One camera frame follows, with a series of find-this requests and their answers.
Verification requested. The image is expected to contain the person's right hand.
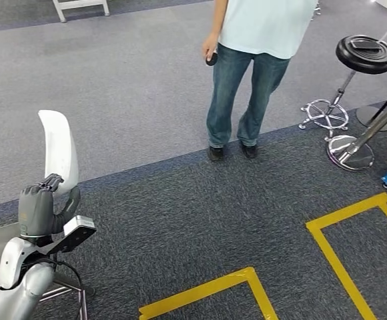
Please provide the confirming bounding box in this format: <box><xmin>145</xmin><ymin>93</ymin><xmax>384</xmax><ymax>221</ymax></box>
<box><xmin>202</xmin><ymin>31</ymin><xmax>220</xmax><ymax>63</ymax></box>

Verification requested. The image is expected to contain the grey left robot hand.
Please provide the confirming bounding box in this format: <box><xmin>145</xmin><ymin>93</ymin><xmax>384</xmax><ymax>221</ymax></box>
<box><xmin>17</xmin><ymin>173</ymin><xmax>81</xmax><ymax>239</ymax></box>

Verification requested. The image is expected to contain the white curved plastic car part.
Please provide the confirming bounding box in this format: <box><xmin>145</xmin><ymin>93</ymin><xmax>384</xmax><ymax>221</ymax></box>
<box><xmin>37</xmin><ymin>109</ymin><xmax>79</xmax><ymax>197</ymax></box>

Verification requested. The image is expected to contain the person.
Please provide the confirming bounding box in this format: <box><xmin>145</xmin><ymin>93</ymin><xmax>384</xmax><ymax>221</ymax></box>
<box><xmin>202</xmin><ymin>0</ymin><xmax>320</xmax><ymax>162</ymax></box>

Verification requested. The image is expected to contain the black stool with chrome base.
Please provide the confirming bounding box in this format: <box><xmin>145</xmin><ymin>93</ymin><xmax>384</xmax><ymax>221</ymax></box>
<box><xmin>298</xmin><ymin>34</ymin><xmax>387</xmax><ymax>142</ymax></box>

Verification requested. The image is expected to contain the black phone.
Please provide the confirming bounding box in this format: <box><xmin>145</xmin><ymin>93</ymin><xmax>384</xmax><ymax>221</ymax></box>
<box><xmin>350</xmin><ymin>39</ymin><xmax>381</xmax><ymax>50</ymax></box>

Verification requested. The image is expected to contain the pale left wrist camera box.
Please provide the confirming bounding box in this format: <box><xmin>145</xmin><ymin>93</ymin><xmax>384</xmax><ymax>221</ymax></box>
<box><xmin>63</xmin><ymin>215</ymin><xmax>98</xmax><ymax>248</ymax></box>

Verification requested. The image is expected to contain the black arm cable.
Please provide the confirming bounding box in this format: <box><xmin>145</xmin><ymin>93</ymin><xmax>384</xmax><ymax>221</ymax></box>
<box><xmin>30</xmin><ymin>258</ymin><xmax>85</xmax><ymax>320</ymax></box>

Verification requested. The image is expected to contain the black stanchion post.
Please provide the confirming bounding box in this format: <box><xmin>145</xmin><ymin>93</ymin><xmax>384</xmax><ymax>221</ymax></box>
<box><xmin>356</xmin><ymin>77</ymin><xmax>387</xmax><ymax>133</ymax></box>

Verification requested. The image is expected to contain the chrome stanchion post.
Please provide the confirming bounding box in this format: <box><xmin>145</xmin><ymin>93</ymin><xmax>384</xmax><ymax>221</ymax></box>
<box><xmin>326</xmin><ymin>88</ymin><xmax>387</xmax><ymax>172</ymax></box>

